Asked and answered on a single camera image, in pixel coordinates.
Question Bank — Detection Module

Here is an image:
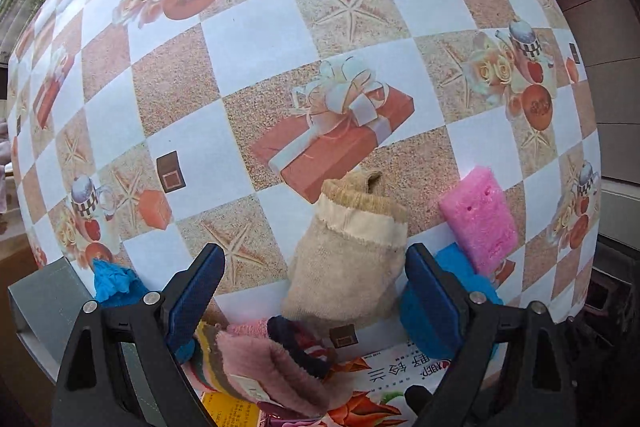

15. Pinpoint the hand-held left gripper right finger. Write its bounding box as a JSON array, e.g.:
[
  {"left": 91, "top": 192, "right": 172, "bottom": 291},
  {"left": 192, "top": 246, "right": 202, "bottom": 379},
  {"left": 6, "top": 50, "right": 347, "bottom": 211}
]
[{"left": 406, "top": 243, "right": 586, "bottom": 427}]

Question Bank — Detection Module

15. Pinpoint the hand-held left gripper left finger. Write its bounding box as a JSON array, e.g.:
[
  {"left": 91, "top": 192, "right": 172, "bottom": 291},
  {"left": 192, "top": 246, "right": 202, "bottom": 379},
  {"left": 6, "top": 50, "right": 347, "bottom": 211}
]
[{"left": 50, "top": 243, "right": 226, "bottom": 427}]

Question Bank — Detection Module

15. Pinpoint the beige terry sock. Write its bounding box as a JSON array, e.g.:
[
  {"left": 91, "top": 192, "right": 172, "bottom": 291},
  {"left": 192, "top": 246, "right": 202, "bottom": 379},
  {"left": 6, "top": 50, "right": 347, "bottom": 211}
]
[{"left": 281, "top": 169, "right": 409, "bottom": 324}]

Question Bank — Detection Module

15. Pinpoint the striped knitted sock pink cuff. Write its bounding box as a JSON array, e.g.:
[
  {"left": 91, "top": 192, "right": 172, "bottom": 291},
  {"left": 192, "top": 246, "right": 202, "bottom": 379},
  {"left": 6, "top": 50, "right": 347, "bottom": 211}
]
[{"left": 195, "top": 318, "right": 352, "bottom": 420}]

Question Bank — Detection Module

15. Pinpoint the grey white box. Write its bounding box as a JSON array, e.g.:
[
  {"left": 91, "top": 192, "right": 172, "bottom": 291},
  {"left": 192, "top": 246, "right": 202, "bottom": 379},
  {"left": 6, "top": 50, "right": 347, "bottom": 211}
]
[{"left": 7, "top": 257, "right": 168, "bottom": 427}]

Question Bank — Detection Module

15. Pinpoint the teal blue cloth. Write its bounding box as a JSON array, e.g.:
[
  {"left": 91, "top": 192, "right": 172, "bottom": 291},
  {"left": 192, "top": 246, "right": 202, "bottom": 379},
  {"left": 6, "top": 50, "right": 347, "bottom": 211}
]
[{"left": 399, "top": 243, "right": 504, "bottom": 359}]

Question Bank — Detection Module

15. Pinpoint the teal blue scrunchie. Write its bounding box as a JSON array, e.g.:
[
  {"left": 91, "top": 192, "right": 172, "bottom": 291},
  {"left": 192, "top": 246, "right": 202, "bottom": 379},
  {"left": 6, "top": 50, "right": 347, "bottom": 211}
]
[{"left": 91, "top": 258, "right": 197, "bottom": 364}]

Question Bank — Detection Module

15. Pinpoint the pink foam hair roller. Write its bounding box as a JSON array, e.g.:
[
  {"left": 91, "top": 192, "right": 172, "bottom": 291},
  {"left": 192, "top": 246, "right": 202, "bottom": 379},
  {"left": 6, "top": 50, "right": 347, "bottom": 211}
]
[{"left": 438, "top": 165, "right": 520, "bottom": 279}]

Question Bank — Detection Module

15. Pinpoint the printed red orange cardboard box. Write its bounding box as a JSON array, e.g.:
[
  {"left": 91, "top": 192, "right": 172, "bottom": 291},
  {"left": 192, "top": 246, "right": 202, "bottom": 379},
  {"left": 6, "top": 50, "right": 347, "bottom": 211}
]
[{"left": 200, "top": 341, "right": 443, "bottom": 427}]

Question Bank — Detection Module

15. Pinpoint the checkered printed tablecloth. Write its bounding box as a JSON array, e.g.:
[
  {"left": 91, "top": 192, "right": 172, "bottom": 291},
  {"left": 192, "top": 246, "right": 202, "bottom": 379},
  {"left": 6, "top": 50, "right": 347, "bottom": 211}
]
[{"left": 7, "top": 0, "right": 604, "bottom": 360}]

